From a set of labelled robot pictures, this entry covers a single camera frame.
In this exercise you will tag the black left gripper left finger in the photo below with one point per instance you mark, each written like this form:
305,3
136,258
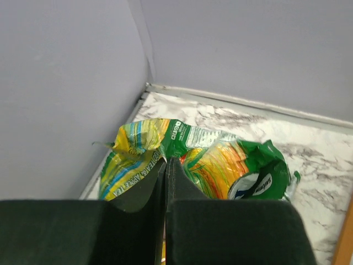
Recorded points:
125,230

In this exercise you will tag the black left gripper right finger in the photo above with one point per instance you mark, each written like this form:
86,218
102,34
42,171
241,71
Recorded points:
200,230

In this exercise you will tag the yellow green striped packet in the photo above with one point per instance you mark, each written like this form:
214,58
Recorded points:
220,164

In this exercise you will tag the orange wooden tiered rack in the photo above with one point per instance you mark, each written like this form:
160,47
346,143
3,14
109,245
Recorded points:
343,251

